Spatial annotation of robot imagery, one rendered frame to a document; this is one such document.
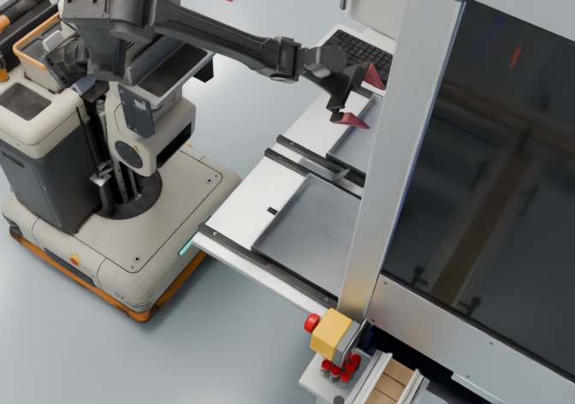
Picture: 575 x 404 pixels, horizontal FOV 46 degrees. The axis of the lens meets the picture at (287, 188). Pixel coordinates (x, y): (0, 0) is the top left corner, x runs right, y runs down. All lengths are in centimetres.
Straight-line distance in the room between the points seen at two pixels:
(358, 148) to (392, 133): 87
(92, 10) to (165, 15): 12
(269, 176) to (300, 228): 18
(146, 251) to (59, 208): 32
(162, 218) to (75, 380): 62
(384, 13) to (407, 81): 135
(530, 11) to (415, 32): 14
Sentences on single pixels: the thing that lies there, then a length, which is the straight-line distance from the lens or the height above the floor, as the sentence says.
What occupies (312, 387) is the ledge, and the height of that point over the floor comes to 88.
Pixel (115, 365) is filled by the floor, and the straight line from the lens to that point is 247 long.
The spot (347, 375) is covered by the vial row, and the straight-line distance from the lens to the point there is 144.
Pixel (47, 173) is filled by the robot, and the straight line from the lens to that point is 214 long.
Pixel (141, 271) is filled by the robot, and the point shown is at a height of 28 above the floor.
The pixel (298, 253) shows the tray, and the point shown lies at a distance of 160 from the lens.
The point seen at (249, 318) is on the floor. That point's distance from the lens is 250.
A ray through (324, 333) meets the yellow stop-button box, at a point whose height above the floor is 103.
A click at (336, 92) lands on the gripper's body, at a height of 124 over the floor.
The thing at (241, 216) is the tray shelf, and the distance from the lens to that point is 166.
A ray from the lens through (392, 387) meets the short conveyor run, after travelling 144.
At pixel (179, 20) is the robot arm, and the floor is 150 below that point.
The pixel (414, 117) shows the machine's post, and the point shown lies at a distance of 90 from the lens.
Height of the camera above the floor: 226
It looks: 54 degrees down
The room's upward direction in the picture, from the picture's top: 4 degrees clockwise
